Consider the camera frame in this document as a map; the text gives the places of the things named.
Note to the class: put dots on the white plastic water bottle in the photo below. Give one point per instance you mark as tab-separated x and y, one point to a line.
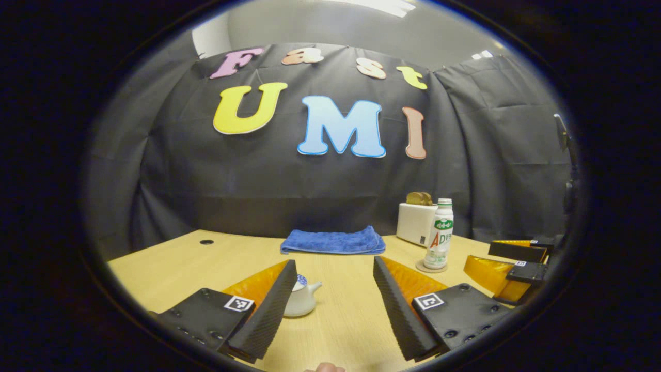
439	237

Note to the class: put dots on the small ceiling light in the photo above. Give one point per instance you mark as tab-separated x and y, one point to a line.
482	55

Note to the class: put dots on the long ceiling light panel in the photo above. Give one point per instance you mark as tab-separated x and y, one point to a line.
382	5

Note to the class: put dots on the black backdrop cloth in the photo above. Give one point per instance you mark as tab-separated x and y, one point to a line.
206	181

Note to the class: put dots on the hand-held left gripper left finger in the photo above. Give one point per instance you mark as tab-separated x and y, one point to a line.
271	310

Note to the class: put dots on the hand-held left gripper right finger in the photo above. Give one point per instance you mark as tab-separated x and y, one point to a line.
397	310

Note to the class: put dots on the round wooden coaster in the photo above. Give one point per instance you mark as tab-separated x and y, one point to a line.
421	267

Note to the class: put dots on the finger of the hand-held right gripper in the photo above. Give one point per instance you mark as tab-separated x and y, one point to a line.
516	250
526	272

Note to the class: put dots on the blue towel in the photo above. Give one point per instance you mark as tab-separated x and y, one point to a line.
333	241

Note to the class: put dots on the dark metal stand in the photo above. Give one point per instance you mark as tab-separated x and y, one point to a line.
562	132

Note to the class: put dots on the white ceramic teacup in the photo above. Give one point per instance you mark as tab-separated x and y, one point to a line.
302	302

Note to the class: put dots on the brown toast slice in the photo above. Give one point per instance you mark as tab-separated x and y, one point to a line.
428	199
413	198

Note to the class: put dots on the white toaster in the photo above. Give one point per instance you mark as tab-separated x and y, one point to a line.
413	225

